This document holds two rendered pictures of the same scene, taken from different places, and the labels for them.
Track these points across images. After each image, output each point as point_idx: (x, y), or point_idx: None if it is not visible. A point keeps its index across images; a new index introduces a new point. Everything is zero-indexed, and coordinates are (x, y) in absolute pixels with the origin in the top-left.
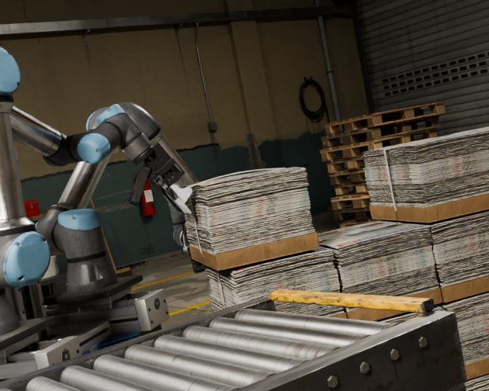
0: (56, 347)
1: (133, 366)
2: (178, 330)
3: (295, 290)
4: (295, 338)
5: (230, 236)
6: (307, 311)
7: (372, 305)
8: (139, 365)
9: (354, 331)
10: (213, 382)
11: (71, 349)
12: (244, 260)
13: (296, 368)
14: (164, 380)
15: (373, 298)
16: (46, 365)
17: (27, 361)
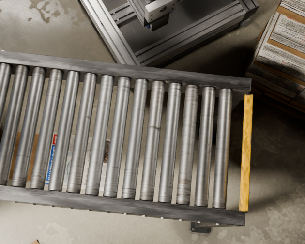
0: (158, 7)
1: (135, 115)
2: (186, 83)
3: (251, 109)
4: (198, 160)
5: (296, 5)
6: None
7: (240, 176)
8: (136, 118)
9: (215, 185)
10: (130, 180)
11: (168, 5)
12: (294, 18)
13: (156, 205)
14: (129, 148)
15: (243, 176)
16: (147, 14)
17: (143, 2)
